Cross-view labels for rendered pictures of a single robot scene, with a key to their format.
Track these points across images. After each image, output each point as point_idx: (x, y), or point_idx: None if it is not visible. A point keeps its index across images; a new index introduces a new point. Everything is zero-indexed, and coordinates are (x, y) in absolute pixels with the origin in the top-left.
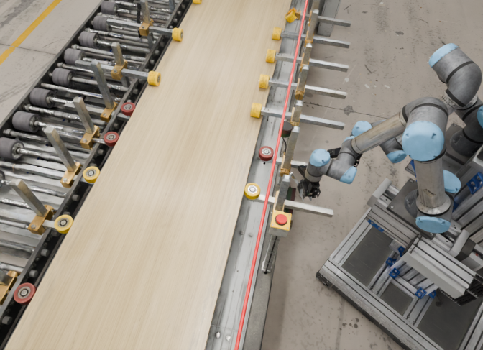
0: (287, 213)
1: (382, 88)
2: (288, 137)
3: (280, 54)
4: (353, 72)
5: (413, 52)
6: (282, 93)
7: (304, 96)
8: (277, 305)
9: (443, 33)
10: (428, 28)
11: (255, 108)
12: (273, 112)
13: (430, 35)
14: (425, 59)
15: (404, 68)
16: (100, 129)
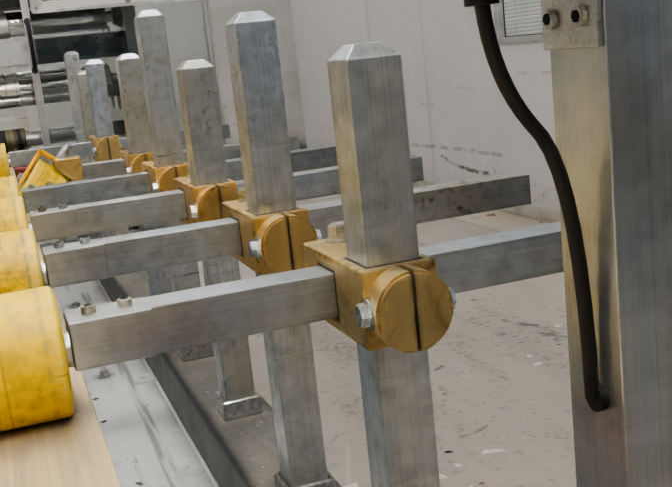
0: None
1: (484, 462)
2: (395, 481)
3: (57, 208)
4: (358, 463)
5: (477, 362)
6: (152, 475)
7: (320, 234)
8: None
9: (505, 311)
10: (461, 316)
11: (1, 315)
12: (177, 300)
13: (479, 325)
14: (523, 362)
15: (492, 398)
16: None
